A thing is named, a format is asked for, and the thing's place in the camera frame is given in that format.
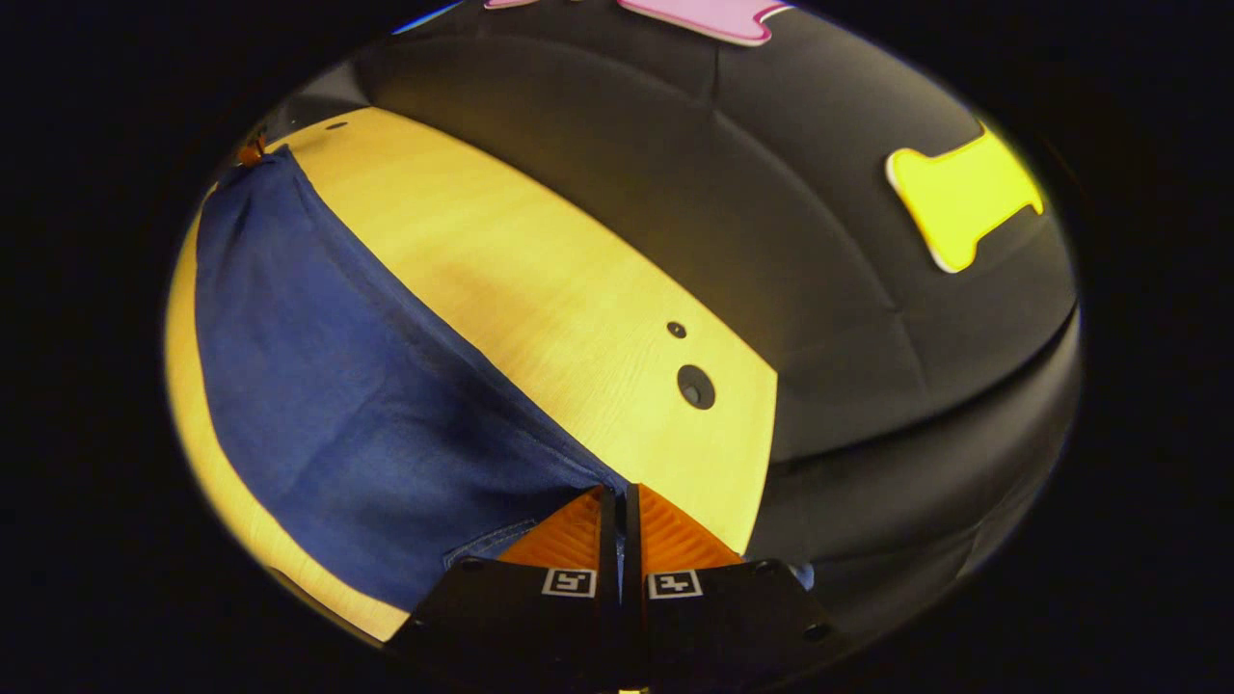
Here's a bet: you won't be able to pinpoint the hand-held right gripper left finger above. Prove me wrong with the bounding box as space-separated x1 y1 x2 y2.
386 485 623 691

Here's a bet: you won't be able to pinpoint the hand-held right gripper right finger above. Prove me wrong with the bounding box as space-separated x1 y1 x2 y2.
622 482 851 691

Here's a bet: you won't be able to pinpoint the blue jeans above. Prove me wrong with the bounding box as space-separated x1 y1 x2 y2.
193 145 634 614

